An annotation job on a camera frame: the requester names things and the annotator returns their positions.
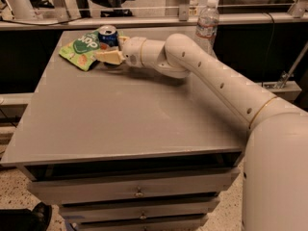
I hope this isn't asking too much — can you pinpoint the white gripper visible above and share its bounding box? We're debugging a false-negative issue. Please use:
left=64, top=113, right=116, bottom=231
left=94, top=36, right=146, bottom=67

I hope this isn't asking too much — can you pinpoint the blue pepsi can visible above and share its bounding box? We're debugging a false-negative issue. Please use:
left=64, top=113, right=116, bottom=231
left=98, top=25, right=118, bottom=49

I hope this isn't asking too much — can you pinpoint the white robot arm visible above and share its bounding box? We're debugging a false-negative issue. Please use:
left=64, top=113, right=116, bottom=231
left=94, top=34, right=308, bottom=231

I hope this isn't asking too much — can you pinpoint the green rice chip bag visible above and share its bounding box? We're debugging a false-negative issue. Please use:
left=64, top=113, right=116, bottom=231
left=59, top=31, right=99, bottom=71

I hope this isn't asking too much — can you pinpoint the clear plastic water bottle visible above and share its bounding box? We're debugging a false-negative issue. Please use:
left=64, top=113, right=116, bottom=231
left=194, top=0, right=219, bottom=55

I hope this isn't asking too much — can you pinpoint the grey drawer cabinet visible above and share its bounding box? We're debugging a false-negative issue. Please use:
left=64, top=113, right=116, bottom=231
left=0, top=26, right=261, bottom=231

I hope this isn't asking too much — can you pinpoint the top grey drawer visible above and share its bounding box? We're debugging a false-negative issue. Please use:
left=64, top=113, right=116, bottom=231
left=28, top=167, right=240, bottom=204

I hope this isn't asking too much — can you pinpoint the grey drawer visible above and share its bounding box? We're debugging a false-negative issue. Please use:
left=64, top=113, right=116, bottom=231
left=77, top=215, right=208, bottom=231
left=60, top=195, right=219, bottom=222
left=28, top=167, right=240, bottom=204

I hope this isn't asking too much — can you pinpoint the middle grey drawer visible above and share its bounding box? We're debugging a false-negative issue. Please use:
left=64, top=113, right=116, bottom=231
left=60, top=195, right=219, bottom=222

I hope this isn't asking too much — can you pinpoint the black shoe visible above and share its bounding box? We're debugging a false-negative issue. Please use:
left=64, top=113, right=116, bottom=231
left=28, top=202, right=52, bottom=231

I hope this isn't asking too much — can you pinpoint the bottom grey drawer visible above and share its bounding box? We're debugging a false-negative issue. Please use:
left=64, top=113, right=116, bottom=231
left=77, top=215, right=208, bottom=231

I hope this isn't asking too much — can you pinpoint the black cable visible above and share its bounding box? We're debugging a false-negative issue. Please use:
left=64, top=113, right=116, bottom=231
left=260, top=13, right=276, bottom=89

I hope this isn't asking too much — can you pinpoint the grey metal rail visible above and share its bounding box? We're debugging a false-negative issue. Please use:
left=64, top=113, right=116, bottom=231
left=0, top=13, right=308, bottom=31

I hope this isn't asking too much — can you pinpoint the grey side shelf bracket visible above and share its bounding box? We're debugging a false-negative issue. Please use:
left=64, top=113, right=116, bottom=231
left=263, top=81, right=302, bottom=103

